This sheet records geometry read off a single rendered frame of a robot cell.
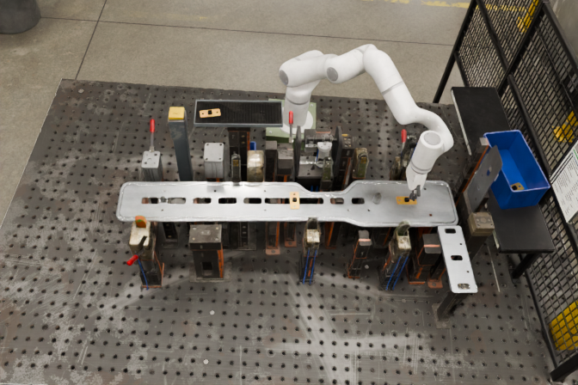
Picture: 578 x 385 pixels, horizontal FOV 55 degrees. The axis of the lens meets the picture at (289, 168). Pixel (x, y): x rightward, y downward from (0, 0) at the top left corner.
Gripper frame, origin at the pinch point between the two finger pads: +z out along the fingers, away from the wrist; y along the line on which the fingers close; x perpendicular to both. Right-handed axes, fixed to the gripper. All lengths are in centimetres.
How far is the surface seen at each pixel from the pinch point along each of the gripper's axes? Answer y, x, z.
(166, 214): 7, -97, 10
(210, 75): -176, -95, 113
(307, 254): 22.4, -41.6, 14.4
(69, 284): 23, -139, 40
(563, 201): 13, 55, -10
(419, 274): 23.6, 7.2, 30.1
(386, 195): -2.3, -7.7, 8.9
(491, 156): -1.6, 26.7, -19.3
